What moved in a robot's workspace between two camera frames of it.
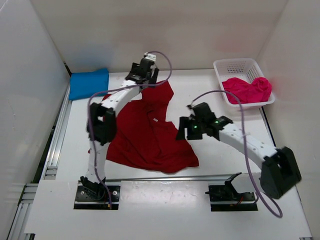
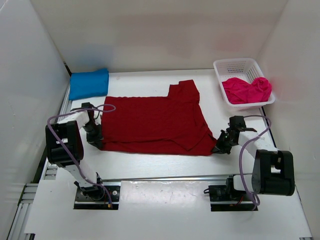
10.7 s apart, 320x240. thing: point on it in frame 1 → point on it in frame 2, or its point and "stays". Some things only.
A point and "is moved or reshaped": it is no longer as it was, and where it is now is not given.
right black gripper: (188, 122) → (222, 144)
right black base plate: (226, 198) stays
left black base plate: (97, 197) stays
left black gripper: (152, 75) → (94, 137)
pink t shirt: (257, 91) stays
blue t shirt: (83, 85) stays
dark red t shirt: (142, 137) is moved or reshaped
